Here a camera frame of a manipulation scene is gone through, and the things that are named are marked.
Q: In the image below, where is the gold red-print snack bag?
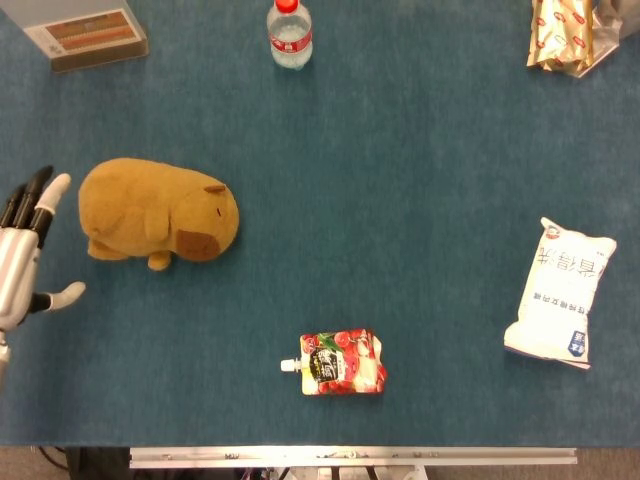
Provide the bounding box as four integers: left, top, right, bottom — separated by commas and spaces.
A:
526, 0, 596, 74

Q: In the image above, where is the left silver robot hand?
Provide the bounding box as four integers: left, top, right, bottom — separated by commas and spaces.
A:
0, 165, 87, 332

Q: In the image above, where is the aluminium frame rail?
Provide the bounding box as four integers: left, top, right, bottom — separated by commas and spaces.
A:
129, 446, 578, 470

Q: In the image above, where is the clear plastic soda bottle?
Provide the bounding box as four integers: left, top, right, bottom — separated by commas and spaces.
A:
266, 0, 314, 71

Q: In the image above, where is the silver foil bag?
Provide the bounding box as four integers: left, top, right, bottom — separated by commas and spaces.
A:
574, 0, 640, 79

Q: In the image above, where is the red fruit jelly drink pouch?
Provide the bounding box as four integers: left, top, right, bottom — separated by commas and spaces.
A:
279, 328, 389, 397

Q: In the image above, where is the flat cardboard box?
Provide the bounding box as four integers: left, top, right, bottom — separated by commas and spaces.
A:
0, 0, 150, 74

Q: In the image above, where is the brown capybara plush toy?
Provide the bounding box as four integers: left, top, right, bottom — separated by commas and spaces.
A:
77, 157, 241, 272

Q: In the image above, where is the white printed snack bag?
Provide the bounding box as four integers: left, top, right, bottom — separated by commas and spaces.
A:
503, 216, 618, 371

